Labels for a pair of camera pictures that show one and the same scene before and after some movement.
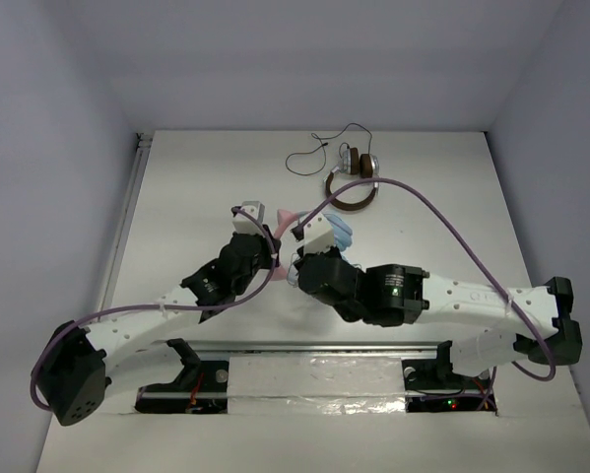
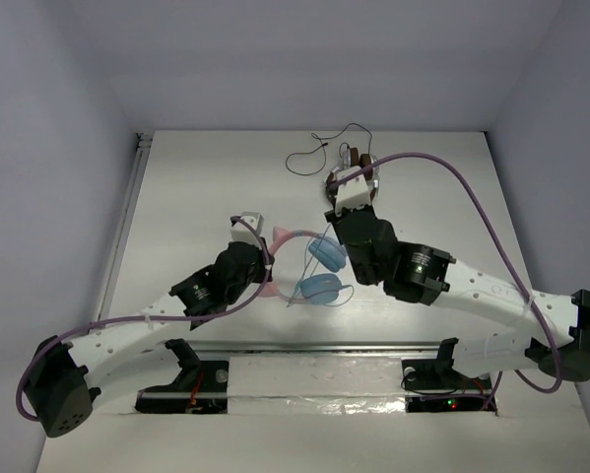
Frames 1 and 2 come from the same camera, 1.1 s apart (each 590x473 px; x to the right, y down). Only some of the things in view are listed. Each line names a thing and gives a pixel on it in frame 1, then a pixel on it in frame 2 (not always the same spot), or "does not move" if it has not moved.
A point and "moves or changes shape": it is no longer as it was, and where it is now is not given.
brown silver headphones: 353,163 does not move
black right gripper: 326,254 -> 336,219
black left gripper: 270,252 does not move
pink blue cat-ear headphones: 342,236 moves or changes shape
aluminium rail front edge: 315,346 does not move
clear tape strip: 316,385 does not move
